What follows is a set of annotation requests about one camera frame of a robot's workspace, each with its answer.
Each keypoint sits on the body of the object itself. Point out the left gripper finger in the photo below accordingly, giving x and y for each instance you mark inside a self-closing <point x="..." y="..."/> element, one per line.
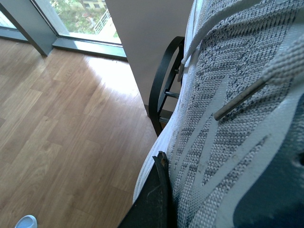
<point x="154" y="207"/>

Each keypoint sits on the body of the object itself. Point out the grey knit sneaker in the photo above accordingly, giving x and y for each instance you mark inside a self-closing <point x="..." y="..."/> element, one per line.
<point x="235" y="141"/>

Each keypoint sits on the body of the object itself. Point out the light blue slipper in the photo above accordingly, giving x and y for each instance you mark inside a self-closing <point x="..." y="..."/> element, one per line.
<point x="28" y="221"/>

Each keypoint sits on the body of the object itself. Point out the black metal shoe rack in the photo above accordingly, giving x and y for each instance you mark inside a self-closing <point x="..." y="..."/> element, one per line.
<point x="168" y="68"/>

